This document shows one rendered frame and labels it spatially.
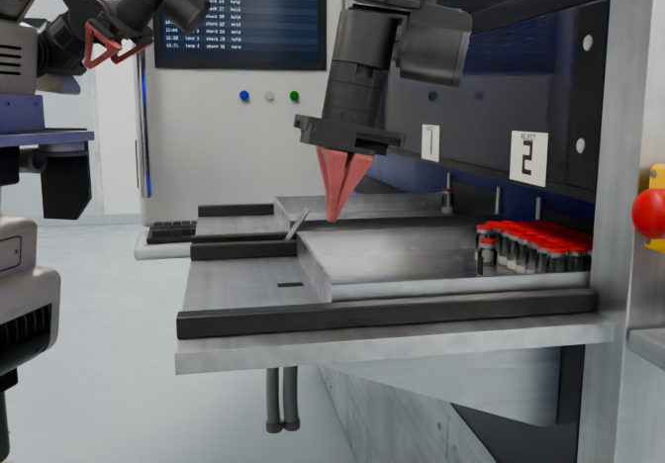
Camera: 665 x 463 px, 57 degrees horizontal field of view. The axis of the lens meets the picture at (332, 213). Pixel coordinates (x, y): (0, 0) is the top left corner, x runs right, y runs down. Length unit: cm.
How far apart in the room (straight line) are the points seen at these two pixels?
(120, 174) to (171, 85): 468
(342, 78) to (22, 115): 66
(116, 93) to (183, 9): 500
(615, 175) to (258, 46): 104
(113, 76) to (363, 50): 558
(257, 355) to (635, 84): 40
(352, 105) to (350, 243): 29
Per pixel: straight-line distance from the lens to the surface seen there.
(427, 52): 58
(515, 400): 72
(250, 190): 150
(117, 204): 618
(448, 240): 87
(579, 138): 67
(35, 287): 113
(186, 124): 148
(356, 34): 59
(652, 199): 53
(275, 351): 53
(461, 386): 69
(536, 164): 74
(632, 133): 60
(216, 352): 53
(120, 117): 610
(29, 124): 113
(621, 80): 62
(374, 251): 84
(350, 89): 59
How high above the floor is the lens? 108
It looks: 10 degrees down
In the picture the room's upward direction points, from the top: straight up
